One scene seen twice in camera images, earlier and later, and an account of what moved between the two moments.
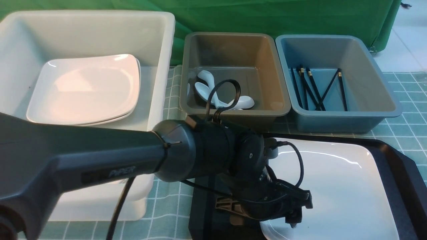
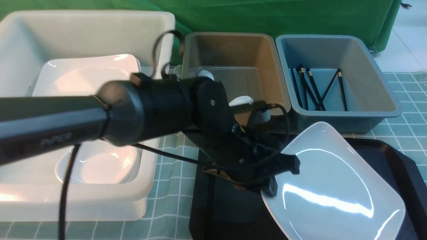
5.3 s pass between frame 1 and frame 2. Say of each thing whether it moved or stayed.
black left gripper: moved
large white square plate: moved
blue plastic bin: stayed
